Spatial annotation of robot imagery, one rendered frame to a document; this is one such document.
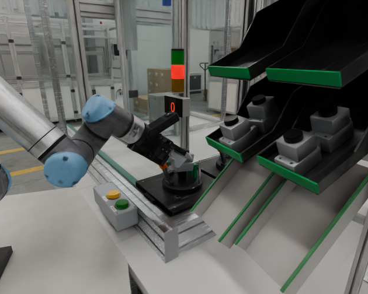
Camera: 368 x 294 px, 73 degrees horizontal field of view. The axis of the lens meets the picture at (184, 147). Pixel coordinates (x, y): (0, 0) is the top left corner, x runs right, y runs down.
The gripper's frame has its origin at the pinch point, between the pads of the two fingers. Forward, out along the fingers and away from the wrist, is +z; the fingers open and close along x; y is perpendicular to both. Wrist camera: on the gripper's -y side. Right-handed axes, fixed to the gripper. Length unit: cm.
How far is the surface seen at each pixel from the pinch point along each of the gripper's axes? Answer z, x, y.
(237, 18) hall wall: 588, -811, -701
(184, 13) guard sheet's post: -18, -17, -43
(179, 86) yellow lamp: -5.2, -16.6, -21.9
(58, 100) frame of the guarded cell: -24, -81, 5
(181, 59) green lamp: -10.0, -16.3, -30.2
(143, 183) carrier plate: -2.9, -8.8, 16.0
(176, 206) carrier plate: -1.9, 10.1, 15.4
